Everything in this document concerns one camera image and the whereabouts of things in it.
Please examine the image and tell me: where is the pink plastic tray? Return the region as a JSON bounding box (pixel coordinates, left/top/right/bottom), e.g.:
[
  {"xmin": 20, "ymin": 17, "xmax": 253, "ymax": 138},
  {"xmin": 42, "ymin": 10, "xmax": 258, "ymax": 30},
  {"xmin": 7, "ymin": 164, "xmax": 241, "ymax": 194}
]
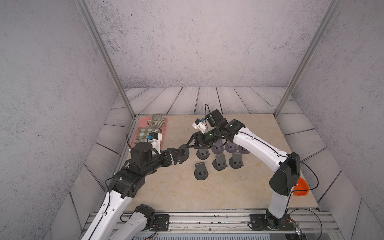
[{"xmin": 130, "ymin": 117, "xmax": 168, "ymax": 147}]

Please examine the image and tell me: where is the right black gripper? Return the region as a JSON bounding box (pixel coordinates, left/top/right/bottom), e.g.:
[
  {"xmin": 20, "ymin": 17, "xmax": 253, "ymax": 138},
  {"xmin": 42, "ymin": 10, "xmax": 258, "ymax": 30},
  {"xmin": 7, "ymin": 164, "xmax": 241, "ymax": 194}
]
[{"xmin": 185, "ymin": 127, "xmax": 222, "ymax": 149}]

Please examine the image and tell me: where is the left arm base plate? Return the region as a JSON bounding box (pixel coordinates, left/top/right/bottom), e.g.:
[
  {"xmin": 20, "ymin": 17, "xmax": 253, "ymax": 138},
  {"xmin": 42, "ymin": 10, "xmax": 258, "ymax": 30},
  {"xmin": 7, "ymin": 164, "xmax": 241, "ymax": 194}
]
[{"xmin": 144, "ymin": 214, "xmax": 170, "ymax": 232}]

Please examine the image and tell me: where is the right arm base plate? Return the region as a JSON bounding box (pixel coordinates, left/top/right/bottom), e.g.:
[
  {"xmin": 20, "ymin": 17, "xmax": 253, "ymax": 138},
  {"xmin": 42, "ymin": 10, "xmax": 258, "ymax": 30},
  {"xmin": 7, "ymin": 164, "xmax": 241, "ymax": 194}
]
[{"xmin": 249, "ymin": 214, "xmax": 296, "ymax": 231}]

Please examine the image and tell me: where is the striped ceramic cup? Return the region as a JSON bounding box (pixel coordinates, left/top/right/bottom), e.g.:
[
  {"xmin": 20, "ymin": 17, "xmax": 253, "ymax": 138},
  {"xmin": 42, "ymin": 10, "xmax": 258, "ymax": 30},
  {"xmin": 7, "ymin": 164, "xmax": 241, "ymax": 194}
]
[{"xmin": 147, "ymin": 114, "xmax": 166, "ymax": 128}]

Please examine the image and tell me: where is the aluminium rail frame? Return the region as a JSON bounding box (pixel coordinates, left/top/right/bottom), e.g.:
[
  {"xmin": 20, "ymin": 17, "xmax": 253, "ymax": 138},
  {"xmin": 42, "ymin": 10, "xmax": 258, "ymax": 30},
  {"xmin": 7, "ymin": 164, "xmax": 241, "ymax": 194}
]
[{"xmin": 135, "ymin": 208, "xmax": 344, "ymax": 240}]

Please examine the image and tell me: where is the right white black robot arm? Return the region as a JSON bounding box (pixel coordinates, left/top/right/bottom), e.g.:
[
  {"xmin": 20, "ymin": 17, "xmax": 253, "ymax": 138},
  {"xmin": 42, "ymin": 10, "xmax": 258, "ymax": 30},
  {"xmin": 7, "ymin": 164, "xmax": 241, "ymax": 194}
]
[{"xmin": 187, "ymin": 110, "xmax": 301, "ymax": 229}]

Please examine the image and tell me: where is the metal corner post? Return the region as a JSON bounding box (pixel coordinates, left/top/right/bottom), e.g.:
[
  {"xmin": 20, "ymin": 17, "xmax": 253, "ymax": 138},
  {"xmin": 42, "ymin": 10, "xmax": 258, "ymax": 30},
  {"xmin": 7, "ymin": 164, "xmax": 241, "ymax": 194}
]
[
  {"xmin": 274, "ymin": 0, "xmax": 342, "ymax": 119},
  {"xmin": 75, "ymin": 0, "xmax": 136, "ymax": 119}
]

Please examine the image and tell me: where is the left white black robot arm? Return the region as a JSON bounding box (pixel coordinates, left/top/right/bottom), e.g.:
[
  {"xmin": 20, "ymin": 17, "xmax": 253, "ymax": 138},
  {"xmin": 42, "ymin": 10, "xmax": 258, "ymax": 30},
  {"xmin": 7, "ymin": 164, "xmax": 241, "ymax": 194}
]
[{"xmin": 83, "ymin": 142, "xmax": 190, "ymax": 240}]

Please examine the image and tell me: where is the green checkered cloth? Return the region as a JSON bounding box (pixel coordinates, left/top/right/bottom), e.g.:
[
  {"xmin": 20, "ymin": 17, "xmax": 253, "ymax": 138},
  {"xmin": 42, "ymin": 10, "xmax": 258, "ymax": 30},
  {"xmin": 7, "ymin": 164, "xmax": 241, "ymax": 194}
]
[{"xmin": 135, "ymin": 127, "xmax": 162, "ymax": 143}]

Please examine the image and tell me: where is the right metal corner post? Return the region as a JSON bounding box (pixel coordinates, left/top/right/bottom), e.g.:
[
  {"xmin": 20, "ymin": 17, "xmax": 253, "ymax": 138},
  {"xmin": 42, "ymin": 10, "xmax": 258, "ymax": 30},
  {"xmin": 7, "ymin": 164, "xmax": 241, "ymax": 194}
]
[{"xmin": 274, "ymin": 0, "xmax": 342, "ymax": 119}]

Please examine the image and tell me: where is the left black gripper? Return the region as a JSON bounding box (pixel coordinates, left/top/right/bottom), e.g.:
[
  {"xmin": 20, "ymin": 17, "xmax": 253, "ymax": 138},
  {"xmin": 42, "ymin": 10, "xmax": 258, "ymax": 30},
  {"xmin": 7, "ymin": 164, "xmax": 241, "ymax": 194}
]
[{"xmin": 141, "ymin": 147, "xmax": 180, "ymax": 178}]

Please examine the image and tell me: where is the left metal corner post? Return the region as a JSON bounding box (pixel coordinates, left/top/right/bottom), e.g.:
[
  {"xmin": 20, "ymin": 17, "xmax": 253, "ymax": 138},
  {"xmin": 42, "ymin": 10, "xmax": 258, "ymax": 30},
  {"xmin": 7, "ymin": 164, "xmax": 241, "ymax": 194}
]
[{"xmin": 75, "ymin": 0, "xmax": 136, "ymax": 119}]

